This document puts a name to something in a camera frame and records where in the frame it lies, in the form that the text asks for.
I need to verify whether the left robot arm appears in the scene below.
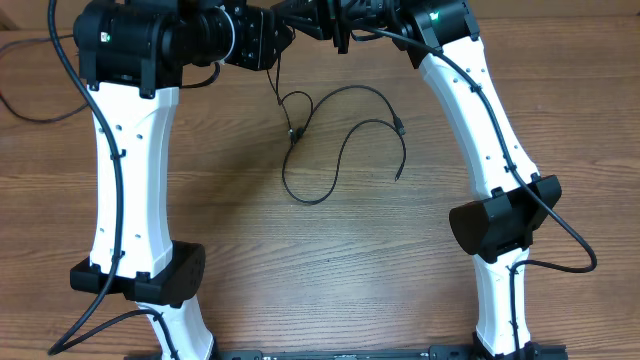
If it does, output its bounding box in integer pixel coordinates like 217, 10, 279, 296
70, 1, 293, 359

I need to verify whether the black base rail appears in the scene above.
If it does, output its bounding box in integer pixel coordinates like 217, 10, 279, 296
123, 343, 569, 360

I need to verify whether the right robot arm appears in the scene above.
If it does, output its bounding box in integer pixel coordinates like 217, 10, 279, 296
272, 1, 567, 359

